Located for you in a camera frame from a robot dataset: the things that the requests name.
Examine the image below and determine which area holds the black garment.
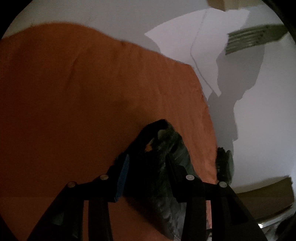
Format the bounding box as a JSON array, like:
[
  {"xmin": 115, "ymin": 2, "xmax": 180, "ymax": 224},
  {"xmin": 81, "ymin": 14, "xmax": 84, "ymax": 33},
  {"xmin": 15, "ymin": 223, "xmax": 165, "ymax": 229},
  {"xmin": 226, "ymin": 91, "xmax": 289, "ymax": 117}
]
[{"xmin": 107, "ymin": 119, "xmax": 197, "ymax": 240}]

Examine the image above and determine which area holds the orange fleece blanket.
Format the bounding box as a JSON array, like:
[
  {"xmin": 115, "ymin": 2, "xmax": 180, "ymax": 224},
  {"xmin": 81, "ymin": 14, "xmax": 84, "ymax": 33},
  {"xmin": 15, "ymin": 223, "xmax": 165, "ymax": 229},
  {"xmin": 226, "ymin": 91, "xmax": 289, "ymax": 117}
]
[{"xmin": 1, "ymin": 23, "xmax": 217, "ymax": 240}]

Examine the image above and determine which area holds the brown wooden board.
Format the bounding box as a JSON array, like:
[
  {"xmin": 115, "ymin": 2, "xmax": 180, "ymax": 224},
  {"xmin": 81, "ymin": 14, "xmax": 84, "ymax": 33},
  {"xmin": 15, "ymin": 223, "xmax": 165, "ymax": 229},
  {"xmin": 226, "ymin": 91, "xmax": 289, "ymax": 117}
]
[{"xmin": 237, "ymin": 177, "xmax": 295, "ymax": 221}]

